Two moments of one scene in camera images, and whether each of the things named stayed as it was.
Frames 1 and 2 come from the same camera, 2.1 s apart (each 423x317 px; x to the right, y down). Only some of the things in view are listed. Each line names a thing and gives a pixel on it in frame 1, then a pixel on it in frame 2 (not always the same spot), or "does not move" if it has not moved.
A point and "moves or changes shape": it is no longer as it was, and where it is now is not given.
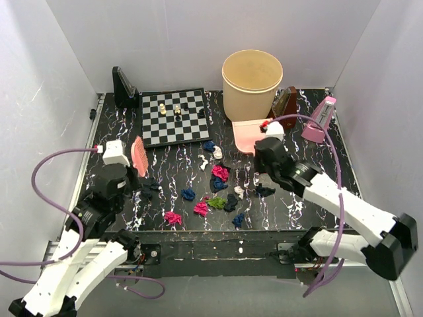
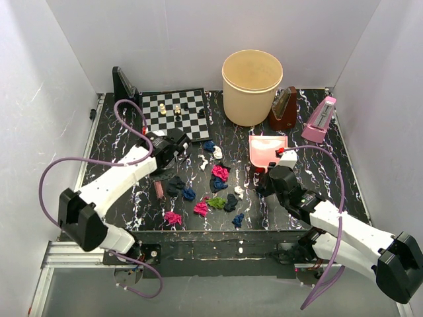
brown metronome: (285, 104) does not move
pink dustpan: (246, 131) moves or changes shape
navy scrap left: (188, 194) does not move
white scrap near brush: (217, 153) does not move
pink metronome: (313, 131) does not move
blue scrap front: (237, 220) does not move
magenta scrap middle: (201, 208) does not move
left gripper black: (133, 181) -> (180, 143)
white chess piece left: (162, 111) does not move
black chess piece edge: (202, 113) does not move
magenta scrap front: (173, 218) does not move
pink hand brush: (139, 157) moves or changes shape
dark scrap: (147, 190) -> (174, 185)
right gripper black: (257, 166) -> (267, 184)
